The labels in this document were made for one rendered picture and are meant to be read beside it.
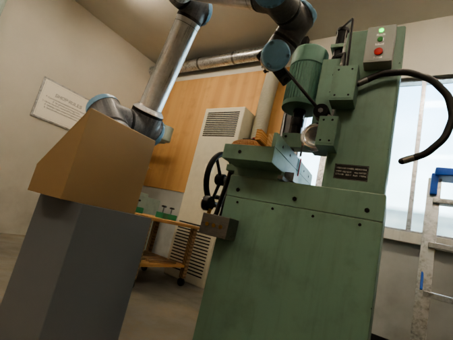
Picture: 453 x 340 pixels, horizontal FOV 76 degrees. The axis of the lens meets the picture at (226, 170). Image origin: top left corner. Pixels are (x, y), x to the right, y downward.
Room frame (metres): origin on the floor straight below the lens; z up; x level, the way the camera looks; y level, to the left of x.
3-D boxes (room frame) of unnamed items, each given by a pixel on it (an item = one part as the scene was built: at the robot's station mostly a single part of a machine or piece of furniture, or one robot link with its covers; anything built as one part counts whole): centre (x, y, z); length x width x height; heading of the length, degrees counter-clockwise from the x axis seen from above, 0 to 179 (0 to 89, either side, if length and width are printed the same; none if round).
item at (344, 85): (1.06, -0.38, 1.23); 0.09 x 0.08 x 0.15; 59
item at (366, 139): (1.15, -0.53, 1.16); 0.22 x 0.22 x 0.72; 59
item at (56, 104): (3.29, 1.99, 1.48); 0.64 x 0.02 x 0.46; 144
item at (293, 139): (1.29, -0.29, 1.03); 0.14 x 0.07 x 0.09; 59
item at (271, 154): (1.34, -0.17, 0.87); 0.61 x 0.30 x 0.06; 149
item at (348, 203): (1.24, -0.38, 0.76); 0.57 x 0.45 x 0.09; 59
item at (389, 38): (1.02, -0.48, 1.40); 0.10 x 0.06 x 0.16; 59
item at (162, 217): (2.60, 0.52, 0.32); 0.66 x 0.57 x 0.64; 145
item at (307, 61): (1.30, -0.28, 1.35); 0.18 x 0.18 x 0.31
